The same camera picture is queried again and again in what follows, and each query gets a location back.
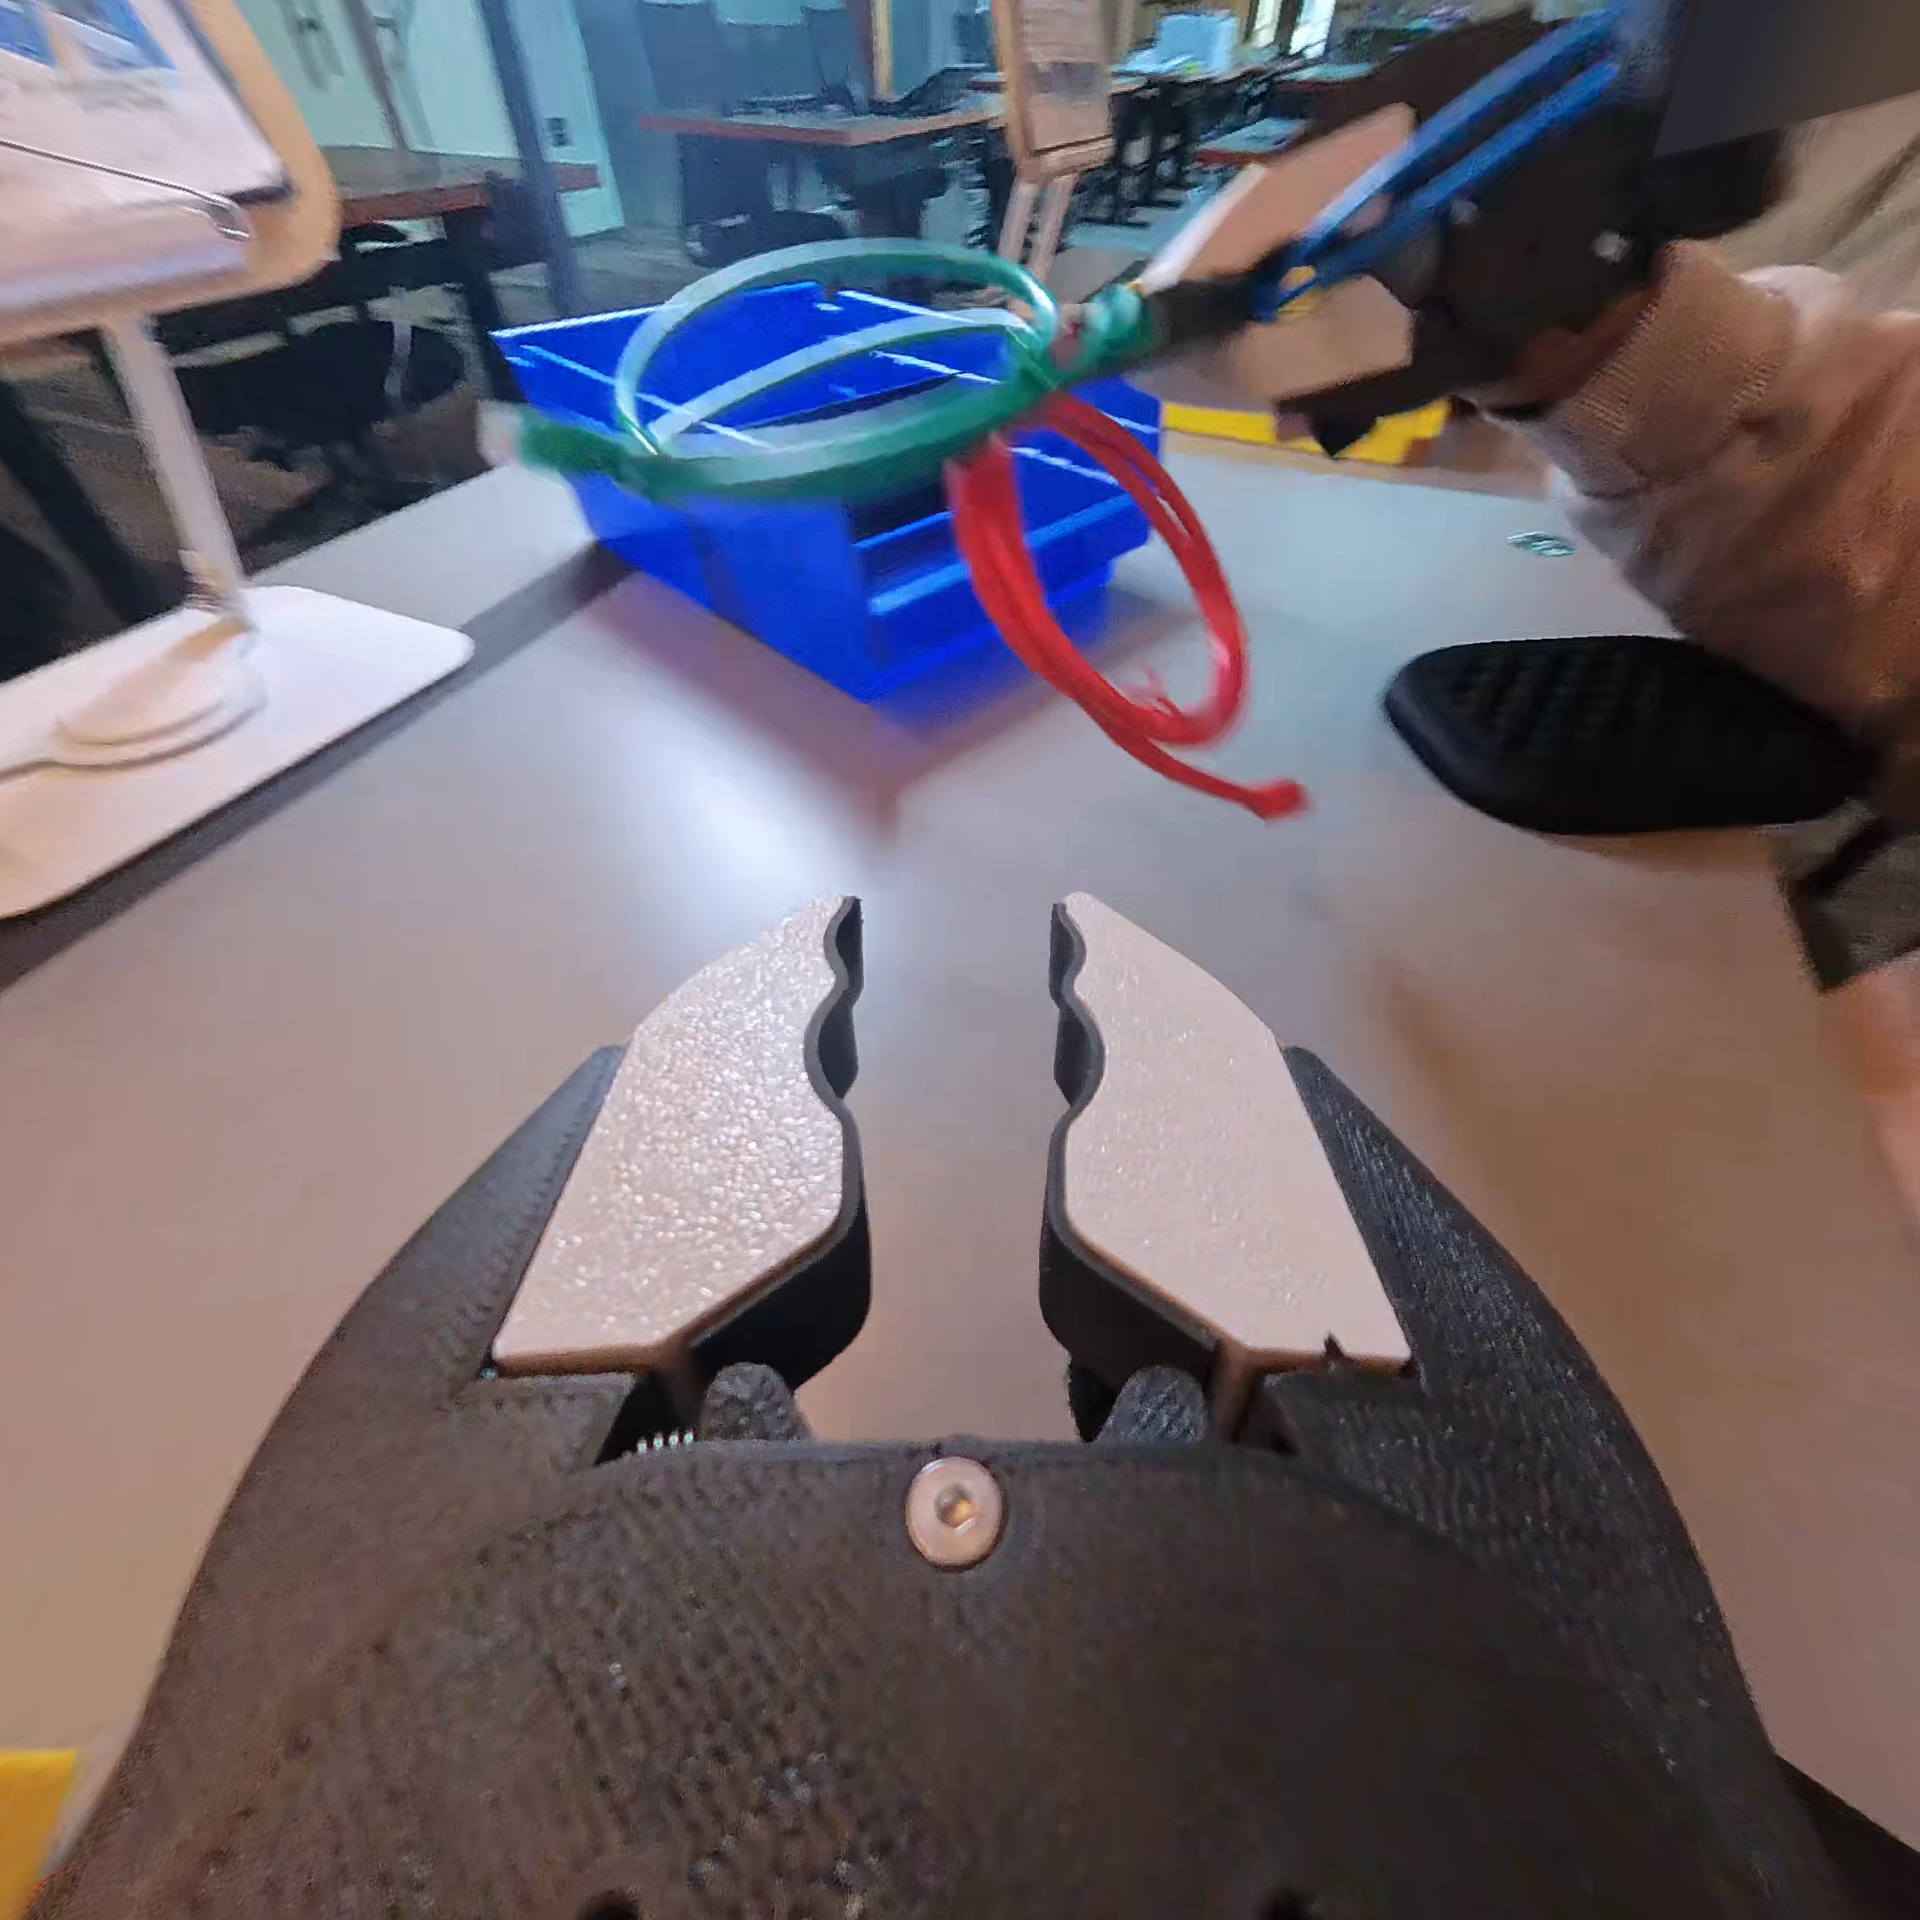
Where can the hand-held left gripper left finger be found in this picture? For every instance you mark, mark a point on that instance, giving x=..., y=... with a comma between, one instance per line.
x=692, y=1172

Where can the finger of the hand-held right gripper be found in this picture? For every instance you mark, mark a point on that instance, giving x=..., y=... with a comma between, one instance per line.
x=1320, y=358
x=1291, y=195

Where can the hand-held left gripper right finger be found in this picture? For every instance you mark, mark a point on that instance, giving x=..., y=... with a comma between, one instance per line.
x=1215, y=1186

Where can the blue plastic bin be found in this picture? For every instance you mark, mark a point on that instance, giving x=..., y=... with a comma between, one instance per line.
x=840, y=600

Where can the yellow plastic bin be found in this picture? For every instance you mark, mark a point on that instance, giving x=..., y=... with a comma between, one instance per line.
x=30, y=1823

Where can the person's right forearm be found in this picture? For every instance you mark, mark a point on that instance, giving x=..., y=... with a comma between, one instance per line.
x=1771, y=451

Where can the yellow box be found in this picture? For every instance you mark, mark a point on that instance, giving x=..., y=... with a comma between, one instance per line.
x=1305, y=434

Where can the small round sticker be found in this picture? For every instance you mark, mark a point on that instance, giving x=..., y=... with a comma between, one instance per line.
x=1542, y=543

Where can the black textured wrist pad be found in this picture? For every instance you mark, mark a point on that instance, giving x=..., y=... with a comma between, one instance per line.
x=1622, y=734

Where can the background wooden table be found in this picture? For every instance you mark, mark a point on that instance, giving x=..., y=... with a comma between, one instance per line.
x=809, y=134

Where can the white document stand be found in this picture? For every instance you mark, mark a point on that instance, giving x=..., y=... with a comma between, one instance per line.
x=301, y=691

